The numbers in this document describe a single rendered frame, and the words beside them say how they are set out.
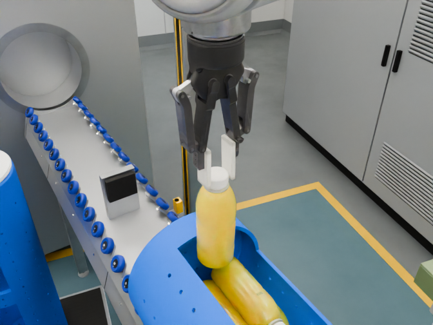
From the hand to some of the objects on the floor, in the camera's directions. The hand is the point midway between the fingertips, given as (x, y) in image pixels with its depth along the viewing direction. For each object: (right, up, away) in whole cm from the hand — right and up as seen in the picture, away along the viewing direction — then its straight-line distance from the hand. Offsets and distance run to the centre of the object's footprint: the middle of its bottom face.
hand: (216, 162), depth 65 cm
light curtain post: (-9, -74, +142) cm, 160 cm away
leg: (-72, -60, +162) cm, 187 cm away
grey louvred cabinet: (+119, -16, +225) cm, 256 cm away
